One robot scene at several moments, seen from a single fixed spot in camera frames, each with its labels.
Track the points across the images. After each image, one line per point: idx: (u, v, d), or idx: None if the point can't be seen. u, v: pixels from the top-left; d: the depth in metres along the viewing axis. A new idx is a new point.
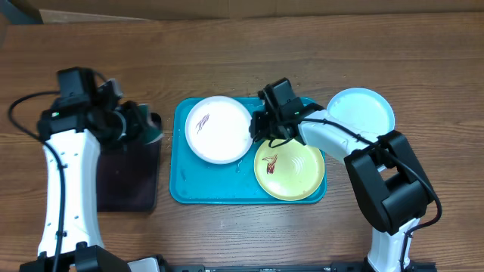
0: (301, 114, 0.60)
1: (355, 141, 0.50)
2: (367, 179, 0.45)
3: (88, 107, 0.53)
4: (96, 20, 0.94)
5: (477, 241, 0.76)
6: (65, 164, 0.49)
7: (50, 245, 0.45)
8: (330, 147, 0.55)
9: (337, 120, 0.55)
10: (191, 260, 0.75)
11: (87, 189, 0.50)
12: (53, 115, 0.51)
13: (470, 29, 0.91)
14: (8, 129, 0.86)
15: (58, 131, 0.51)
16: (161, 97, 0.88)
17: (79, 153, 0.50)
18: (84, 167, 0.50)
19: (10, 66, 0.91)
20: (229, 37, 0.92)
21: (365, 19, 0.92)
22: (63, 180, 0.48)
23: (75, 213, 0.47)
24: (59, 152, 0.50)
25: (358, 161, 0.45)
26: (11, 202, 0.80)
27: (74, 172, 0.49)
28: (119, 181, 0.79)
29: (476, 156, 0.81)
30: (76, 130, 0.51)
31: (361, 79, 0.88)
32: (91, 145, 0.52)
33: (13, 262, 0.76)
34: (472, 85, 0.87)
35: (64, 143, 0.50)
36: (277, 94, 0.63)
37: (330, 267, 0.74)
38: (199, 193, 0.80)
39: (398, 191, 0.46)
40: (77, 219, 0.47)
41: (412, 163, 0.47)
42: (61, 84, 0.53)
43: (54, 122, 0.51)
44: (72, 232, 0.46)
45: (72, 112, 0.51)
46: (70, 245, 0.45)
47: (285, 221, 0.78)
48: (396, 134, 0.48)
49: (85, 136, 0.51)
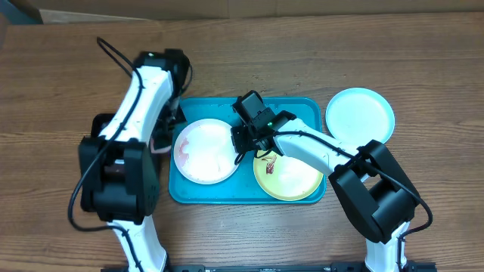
0: (275, 126, 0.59)
1: (336, 154, 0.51)
2: (353, 193, 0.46)
3: (178, 60, 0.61)
4: (97, 21, 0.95)
5: (478, 241, 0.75)
6: (144, 86, 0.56)
7: (110, 131, 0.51)
8: (308, 159, 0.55)
9: (314, 131, 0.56)
10: (191, 260, 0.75)
11: (153, 110, 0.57)
12: (150, 56, 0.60)
13: (470, 29, 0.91)
14: (8, 130, 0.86)
15: (149, 65, 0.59)
16: None
17: (158, 83, 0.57)
18: (156, 95, 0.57)
19: (10, 65, 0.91)
20: (228, 36, 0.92)
21: (365, 19, 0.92)
22: (139, 95, 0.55)
23: (138, 118, 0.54)
24: (144, 77, 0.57)
25: (342, 177, 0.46)
26: (11, 202, 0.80)
27: (150, 94, 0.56)
28: None
29: (476, 156, 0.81)
30: (162, 69, 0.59)
31: (361, 78, 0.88)
32: (168, 84, 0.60)
33: (14, 262, 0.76)
34: (472, 85, 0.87)
35: (150, 73, 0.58)
36: (246, 107, 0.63)
37: (330, 267, 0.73)
38: (199, 193, 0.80)
39: (384, 202, 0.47)
40: (138, 122, 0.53)
41: (395, 171, 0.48)
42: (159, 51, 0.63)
43: (147, 62, 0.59)
44: (130, 128, 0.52)
45: (164, 58, 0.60)
46: (126, 137, 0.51)
47: (285, 221, 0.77)
48: (376, 144, 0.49)
49: (167, 75, 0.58)
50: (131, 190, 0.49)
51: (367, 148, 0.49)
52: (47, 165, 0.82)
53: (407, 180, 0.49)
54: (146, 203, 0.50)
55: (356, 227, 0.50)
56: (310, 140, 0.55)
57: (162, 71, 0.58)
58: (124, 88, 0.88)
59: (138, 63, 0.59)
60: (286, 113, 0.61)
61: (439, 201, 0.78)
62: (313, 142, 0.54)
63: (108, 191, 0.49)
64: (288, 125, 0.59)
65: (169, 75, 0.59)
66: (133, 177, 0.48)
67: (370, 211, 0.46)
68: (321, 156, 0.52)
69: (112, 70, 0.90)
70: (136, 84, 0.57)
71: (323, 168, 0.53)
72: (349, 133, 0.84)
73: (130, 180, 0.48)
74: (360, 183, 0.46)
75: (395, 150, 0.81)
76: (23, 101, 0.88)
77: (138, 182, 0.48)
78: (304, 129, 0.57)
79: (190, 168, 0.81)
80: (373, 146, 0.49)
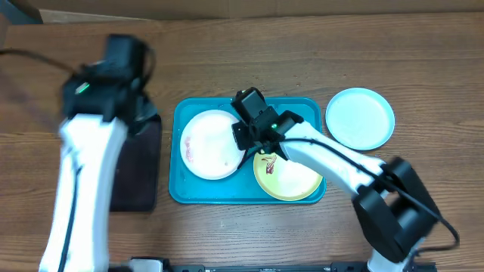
0: (280, 129, 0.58)
1: (357, 171, 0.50)
2: (379, 216, 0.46)
3: (121, 86, 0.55)
4: (97, 21, 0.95)
5: (478, 241, 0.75)
6: (82, 168, 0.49)
7: (52, 258, 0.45)
8: (321, 168, 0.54)
9: (326, 139, 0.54)
10: (191, 260, 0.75)
11: (100, 198, 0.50)
12: (79, 91, 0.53)
13: (470, 28, 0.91)
14: (8, 129, 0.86)
15: (83, 109, 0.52)
16: (161, 97, 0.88)
17: (99, 156, 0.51)
18: (99, 175, 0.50)
19: (10, 65, 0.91)
20: (228, 36, 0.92)
21: (365, 20, 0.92)
22: (76, 184, 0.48)
23: (85, 228, 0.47)
24: (78, 148, 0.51)
25: (366, 200, 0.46)
26: (11, 202, 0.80)
27: (90, 178, 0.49)
28: (119, 180, 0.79)
29: (476, 156, 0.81)
30: (101, 121, 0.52)
31: (361, 78, 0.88)
32: (113, 146, 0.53)
33: (13, 262, 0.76)
34: (472, 85, 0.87)
35: (85, 139, 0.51)
36: (246, 106, 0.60)
37: (330, 267, 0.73)
38: (199, 193, 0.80)
39: (407, 223, 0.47)
40: (85, 233, 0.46)
41: (417, 191, 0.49)
42: (110, 51, 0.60)
43: (81, 100, 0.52)
44: (76, 249, 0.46)
45: (100, 93, 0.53)
46: (74, 264, 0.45)
47: (285, 221, 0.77)
48: (399, 163, 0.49)
49: (108, 129, 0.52)
50: None
51: (391, 167, 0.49)
52: (48, 165, 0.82)
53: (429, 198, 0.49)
54: None
55: (376, 245, 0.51)
56: (323, 149, 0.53)
57: (98, 117, 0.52)
58: None
59: (71, 108, 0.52)
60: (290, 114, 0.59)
61: (439, 201, 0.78)
62: (327, 153, 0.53)
63: None
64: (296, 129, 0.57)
65: (115, 122, 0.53)
66: None
67: (396, 233, 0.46)
68: (339, 172, 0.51)
69: None
70: (71, 168, 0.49)
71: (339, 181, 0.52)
72: (349, 132, 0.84)
73: None
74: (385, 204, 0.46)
75: (395, 150, 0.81)
76: (23, 101, 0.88)
77: None
78: (316, 137, 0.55)
79: (196, 160, 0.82)
80: (395, 165, 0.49)
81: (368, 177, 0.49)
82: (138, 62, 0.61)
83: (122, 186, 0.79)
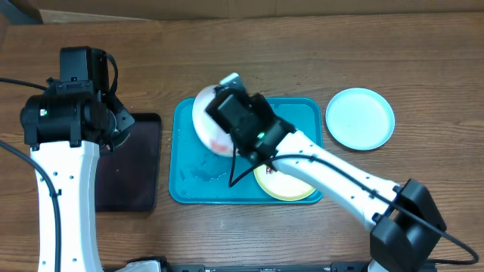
0: (267, 136, 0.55)
1: (370, 197, 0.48)
2: (396, 247, 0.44)
3: (84, 104, 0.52)
4: (97, 21, 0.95)
5: (478, 241, 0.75)
6: (61, 193, 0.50)
7: None
8: (321, 186, 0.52)
9: (326, 156, 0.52)
10: (191, 260, 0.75)
11: (85, 214, 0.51)
12: (42, 115, 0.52)
13: (470, 28, 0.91)
14: (8, 129, 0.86)
15: (51, 132, 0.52)
16: (161, 97, 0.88)
17: (75, 177, 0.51)
18: (80, 193, 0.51)
19: (10, 65, 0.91)
20: (228, 36, 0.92)
21: (364, 19, 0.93)
22: (57, 208, 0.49)
23: (72, 254, 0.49)
24: (52, 173, 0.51)
25: (387, 236, 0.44)
26: (11, 202, 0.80)
27: (69, 200, 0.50)
28: (119, 181, 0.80)
29: (476, 156, 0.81)
30: (70, 144, 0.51)
31: (361, 78, 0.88)
32: (88, 166, 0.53)
33: (13, 262, 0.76)
34: (472, 85, 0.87)
35: (58, 164, 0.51)
36: (223, 113, 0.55)
37: (330, 267, 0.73)
38: (199, 193, 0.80)
39: (420, 246, 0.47)
40: (74, 261, 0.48)
41: (430, 212, 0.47)
42: (67, 66, 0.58)
43: (48, 124, 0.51)
44: None
45: (63, 115, 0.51)
46: None
47: (285, 221, 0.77)
48: (416, 188, 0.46)
49: (80, 149, 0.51)
50: None
51: (407, 191, 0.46)
52: None
53: (438, 214, 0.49)
54: None
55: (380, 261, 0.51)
56: (324, 169, 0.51)
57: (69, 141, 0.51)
58: (124, 88, 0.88)
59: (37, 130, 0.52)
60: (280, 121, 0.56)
61: (440, 201, 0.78)
62: (331, 174, 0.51)
63: None
64: (288, 141, 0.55)
65: (85, 143, 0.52)
66: None
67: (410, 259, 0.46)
68: (349, 197, 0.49)
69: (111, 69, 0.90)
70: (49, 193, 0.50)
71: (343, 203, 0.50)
72: (349, 132, 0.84)
73: None
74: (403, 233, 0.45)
75: (395, 150, 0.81)
76: (23, 101, 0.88)
77: None
78: (315, 152, 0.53)
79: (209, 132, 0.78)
80: (411, 189, 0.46)
81: (385, 205, 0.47)
82: (97, 73, 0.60)
83: (122, 187, 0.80)
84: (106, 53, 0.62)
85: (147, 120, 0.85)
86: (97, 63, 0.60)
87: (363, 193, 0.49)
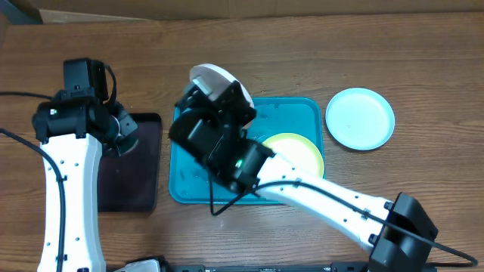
0: (245, 164, 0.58)
1: (363, 217, 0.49)
2: (398, 266, 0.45)
3: (90, 103, 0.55)
4: (97, 21, 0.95)
5: (478, 241, 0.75)
6: (66, 177, 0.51)
7: (50, 267, 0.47)
8: (308, 210, 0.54)
9: (311, 179, 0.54)
10: (191, 260, 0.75)
11: (89, 198, 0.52)
12: (51, 113, 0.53)
13: (470, 28, 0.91)
14: (8, 129, 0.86)
15: (58, 130, 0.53)
16: (161, 97, 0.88)
17: (80, 163, 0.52)
18: (85, 178, 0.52)
19: (10, 65, 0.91)
20: (228, 36, 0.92)
21: (365, 19, 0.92)
22: (62, 190, 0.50)
23: (76, 234, 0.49)
24: (58, 161, 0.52)
25: (386, 255, 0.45)
26: (11, 202, 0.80)
27: (74, 183, 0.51)
28: (119, 181, 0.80)
29: (476, 156, 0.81)
30: (76, 136, 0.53)
31: (361, 78, 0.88)
32: (92, 154, 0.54)
33: (14, 262, 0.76)
34: (472, 85, 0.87)
35: (64, 153, 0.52)
36: (197, 141, 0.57)
37: (330, 267, 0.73)
38: (199, 193, 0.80)
39: (421, 261, 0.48)
40: (77, 240, 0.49)
41: (424, 224, 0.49)
42: (69, 75, 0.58)
43: (55, 124, 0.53)
44: (72, 254, 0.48)
45: (70, 114, 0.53)
46: (71, 268, 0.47)
47: (285, 221, 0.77)
48: (407, 203, 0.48)
49: (86, 141, 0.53)
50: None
51: (399, 208, 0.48)
52: None
53: (432, 225, 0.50)
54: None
55: None
56: (310, 193, 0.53)
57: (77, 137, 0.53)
58: (124, 88, 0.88)
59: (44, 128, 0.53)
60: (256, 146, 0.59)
61: (440, 201, 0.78)
62: (318, 197, 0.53)
63: None
64: (268, 167, 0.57)
65: (90, 138, 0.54)
66: None
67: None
68: (342, 220, 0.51)
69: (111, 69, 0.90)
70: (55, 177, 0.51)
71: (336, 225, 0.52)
72: (349, 132, 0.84)
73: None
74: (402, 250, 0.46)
75: (395, 150, 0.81)
76: (23, 101, 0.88)
77: None
78: (299, 177, 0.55)
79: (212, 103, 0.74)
80: (401, 205, 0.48)
81: (378, 225, 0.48)
82: (98, 81, 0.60)
83: (122, 187, 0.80)
84: (103, 63, 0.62)
85: (146, 121, 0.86)
86: (97, 71, 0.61)
87: (355, 214, 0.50)
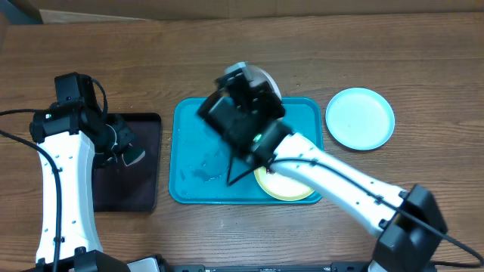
0: (263, 138, 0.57)
1: (376, 202, 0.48)
2: (404, 253, 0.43)
3: (82, 107, 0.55)
4: (97, 21, 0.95)
5: (479, 241, 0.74)
6: (61, 168, 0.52)
7: (48, 251, 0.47)
8: (322, 190, 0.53)
9: (328, 160, 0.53)
10: (191, 260, 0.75)
11: (84, 187, 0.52)
12: (47, 118, 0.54)
13: (470, 28, 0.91)
14: (8, 129, 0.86)
15: (52, 133, 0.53)
16: (161, 97, 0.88)
17: (74, 156, 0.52)
18: (79, 169, 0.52)
19: (10, 65, 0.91)
20: (228, 37, 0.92)
21: (365, 19, 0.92)
22: (57, 179, 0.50)
23: (72, 217, 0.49)
24: (54, 156, 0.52)
25: (393, 241, 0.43)
26: (11, 202, 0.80)
27: (69, 174, 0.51)
28: (120, 181, 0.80)
29: (476, 156, 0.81)
30: (69, 132, 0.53)
31: (361, 78, 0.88)
32: (87, 148, 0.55)
33: (13, 262, 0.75)
34: (472, 85, 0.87)
35: (59, 148, 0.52)
36: (217, 115, 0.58)
37: (330, 267, 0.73)
38: (199, 193, 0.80)
39: (425, 251, 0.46)
40: (74, 223, 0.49)
41: (435, 218, 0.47)
42: (59, 88, 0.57)
43: (49, 128, 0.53)
44: (69, 236, 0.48)
45: (64, 115, 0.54)
46: (68, 250, 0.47)
47: (285, 221, 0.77)
48: (422, 194, 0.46)
49: (79, 137, 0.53)
50: (91, 264, 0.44)
51: (414, 198, 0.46)
52: None
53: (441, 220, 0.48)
54: (107, 261, 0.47)
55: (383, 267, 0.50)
56: (325, 174, 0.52)
57: (71, 136, 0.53)
58: (124, 88, 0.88)
59: (38, 131, 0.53)
60: (278, 126, 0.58)
61: (439, 201, 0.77)
62: (333, 177, 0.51)
63: (77, 259, 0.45)
64: (286, 144, 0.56)
65: (82, 136, 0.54)
66: (86, 258, 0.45)
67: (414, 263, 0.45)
68: (354, 203, 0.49)
69: (111, 70, 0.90)
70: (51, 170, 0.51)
71: (346, 208, 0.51)
72: (349, 132, 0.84)
73: (81, 260, 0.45)
74: (409, 239, 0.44)
75: (395, 150, 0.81)
76: (22, 101, 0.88)
77: (91, 261, 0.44)
78: (318, 156, 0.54)
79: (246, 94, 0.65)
80: (417, 195, 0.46)
81: (391, 211, 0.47)
82: (89, 92, 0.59)
83: (122, 187, 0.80)
84: (91, 77, 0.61)
85: (147, 120, 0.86)
86: (88, 85, 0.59)
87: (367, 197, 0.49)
